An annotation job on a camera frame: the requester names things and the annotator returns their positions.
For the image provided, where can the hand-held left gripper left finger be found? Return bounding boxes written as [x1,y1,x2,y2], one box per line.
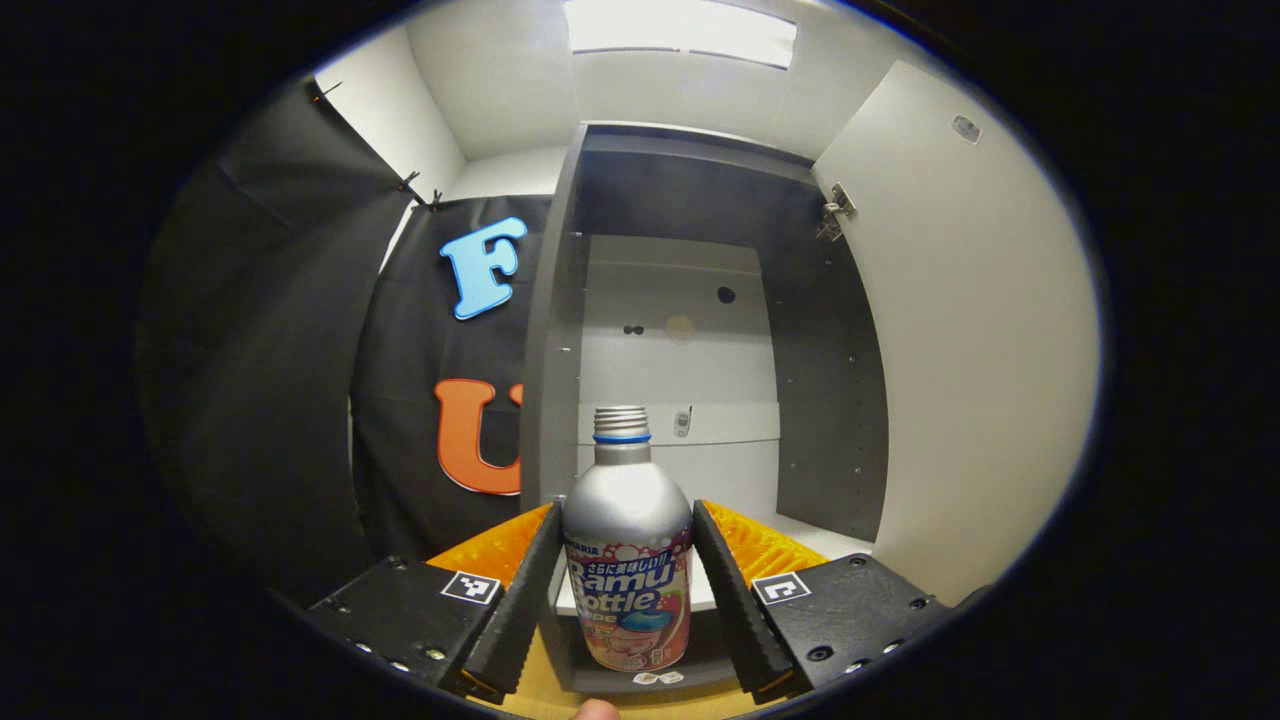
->
[305,502,564,704]

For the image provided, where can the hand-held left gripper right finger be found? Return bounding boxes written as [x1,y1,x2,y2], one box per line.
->
[692,498,956,701]

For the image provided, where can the silver bottle with pink label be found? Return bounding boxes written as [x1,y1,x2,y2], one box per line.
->
[560,405,696,673]

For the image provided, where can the dark grey cabinet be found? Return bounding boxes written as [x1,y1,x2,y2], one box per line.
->
[520,122,891,696]

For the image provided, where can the beige cabinet door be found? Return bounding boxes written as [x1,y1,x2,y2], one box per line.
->
[810,60,1101,606]

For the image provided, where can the metal door hinge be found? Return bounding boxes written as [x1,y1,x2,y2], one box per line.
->
[815,183,857,243]

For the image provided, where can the black backdrop cloth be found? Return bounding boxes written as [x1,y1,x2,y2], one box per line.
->
[135,75,556,611]

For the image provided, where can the ceiling light panel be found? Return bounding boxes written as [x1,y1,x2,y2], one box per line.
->
[565,0,798,69]

